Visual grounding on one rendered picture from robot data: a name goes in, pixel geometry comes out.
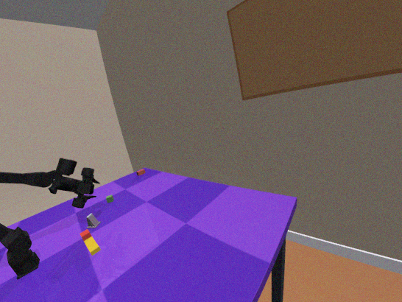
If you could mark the small orange block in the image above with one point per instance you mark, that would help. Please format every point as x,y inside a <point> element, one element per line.
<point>140,172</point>

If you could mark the green block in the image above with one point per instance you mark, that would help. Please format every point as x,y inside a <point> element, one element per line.
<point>110,198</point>

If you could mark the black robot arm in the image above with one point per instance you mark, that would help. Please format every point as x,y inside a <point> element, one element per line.
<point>19,255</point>

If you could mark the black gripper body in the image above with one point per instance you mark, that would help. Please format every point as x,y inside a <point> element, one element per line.
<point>79,202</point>

